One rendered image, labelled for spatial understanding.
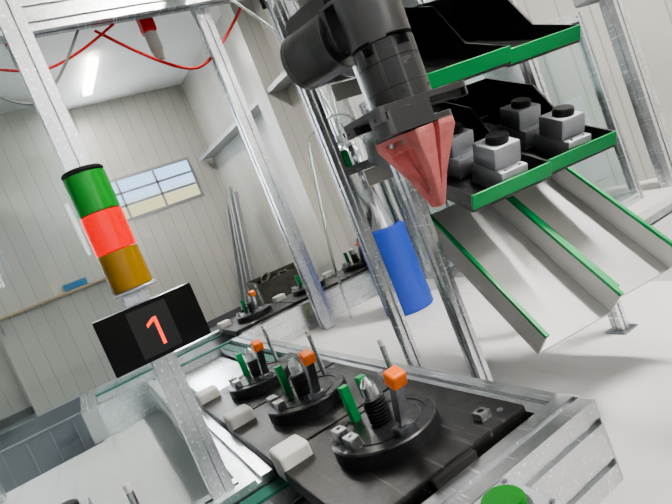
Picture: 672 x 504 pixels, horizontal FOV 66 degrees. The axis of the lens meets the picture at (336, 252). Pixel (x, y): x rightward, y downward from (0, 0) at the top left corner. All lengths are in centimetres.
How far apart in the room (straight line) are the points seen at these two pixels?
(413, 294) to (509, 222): 76
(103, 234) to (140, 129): 891
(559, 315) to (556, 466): 23
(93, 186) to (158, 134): 892
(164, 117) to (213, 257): 255
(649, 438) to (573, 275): 22
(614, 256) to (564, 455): 37
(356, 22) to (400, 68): 5
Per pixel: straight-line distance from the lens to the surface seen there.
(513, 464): 59
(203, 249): 934
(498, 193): 71
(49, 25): 178
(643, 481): 70
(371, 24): 48
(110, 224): 68
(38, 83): 77
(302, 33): 53
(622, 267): 88
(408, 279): 158
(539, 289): 79
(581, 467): 65
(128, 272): 67
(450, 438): 64
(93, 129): 947
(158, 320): 67
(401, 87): 47
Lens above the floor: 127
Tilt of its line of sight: 6 degrees down
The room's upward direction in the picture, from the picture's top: 22 degrees counter-clockwise
